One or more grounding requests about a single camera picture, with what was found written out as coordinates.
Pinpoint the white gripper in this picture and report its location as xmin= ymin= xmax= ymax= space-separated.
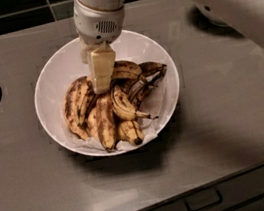
xmin=73 ymin=0 xmax=125 ymax=94

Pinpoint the large white bowl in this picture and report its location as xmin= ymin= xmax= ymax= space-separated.
xmin=34 ymin=30 xmax=180 ymax=148

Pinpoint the left brown spotted banana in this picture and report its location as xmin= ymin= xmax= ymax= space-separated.
xmin=63 ymin=76 xmax=88 ymax=140

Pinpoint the brown spotted banana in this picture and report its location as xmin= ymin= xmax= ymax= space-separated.
xmin=95 ymin=93 xmax=118 ymax=151
xmin=63 ymin=76 xmax=88 ymax=140

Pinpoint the small curved spotted banana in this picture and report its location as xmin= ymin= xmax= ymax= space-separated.
xmin=110 ymin=85 xmax=156 ymax=121

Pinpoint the middle brown spotted banana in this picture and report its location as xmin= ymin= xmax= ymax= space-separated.
xmin=95 ymin=93 xmax=118 ymax=151

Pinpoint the dark right banana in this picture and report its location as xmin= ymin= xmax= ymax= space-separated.
xmin=122 ymin=61 xmax=167 ymax=108

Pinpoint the white paper bowl liner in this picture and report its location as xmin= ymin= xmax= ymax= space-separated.
xmin=62 ymin=77 xmax=177 ymax=157

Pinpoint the lower short spotted banana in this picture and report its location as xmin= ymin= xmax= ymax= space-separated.
xmin=117 ymin=119 xmax=145 ymax=146

